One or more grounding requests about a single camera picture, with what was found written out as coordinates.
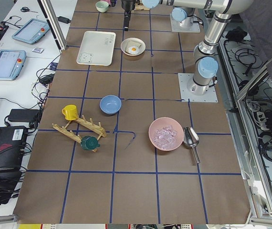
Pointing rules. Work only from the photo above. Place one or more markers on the near teach pendant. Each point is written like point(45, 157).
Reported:
point(11, 63)

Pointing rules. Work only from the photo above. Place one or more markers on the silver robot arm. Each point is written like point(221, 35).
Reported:
point(183, 16)
point(224, 9)

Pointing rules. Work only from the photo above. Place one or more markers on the teach pendant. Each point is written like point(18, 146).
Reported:
point(32, 31)
point(11, 63)

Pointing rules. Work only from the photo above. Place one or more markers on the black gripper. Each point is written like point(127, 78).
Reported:
point(127, 5)

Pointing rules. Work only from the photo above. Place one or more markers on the fried egg toy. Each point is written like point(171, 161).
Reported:
point(132, 50)

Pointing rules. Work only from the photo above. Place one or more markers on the black computer box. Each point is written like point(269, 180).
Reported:
point(12, 142)

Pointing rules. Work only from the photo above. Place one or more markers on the blue bowl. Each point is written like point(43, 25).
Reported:
point(110, 104)

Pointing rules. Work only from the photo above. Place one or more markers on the far teach pendant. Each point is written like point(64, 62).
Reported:
point(32, 31)

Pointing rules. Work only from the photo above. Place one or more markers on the wooden cutting board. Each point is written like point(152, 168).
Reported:
point(141, 7)

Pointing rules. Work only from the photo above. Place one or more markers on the green bowl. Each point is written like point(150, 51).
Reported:
point(102, 6)

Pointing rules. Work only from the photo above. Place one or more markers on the aluminium frame post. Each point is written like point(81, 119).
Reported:
point(52, 20)

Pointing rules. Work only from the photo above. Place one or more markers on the dark green cup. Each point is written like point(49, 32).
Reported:
point(89, 143)

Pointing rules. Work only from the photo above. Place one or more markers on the metal scoop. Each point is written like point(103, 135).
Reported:
point(191, 140)

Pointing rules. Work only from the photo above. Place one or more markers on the black power adapter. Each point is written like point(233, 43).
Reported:
point(64, 19)

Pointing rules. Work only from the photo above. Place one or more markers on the pink bowl with ice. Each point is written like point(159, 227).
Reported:
point(166, 134)

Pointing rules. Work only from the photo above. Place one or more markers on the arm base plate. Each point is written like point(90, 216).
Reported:
point(195, 28)
point(191, 92)

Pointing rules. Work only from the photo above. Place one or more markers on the yellow cup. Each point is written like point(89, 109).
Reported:
point(70, 112)

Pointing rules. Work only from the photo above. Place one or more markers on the cream round plate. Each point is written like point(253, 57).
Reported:
point(124, 43)

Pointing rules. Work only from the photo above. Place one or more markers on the cream rectangular bear tray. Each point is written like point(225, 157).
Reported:
point(96, 48)

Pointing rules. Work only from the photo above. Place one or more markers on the bread slice on plate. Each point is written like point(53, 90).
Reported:
point(133, 43)

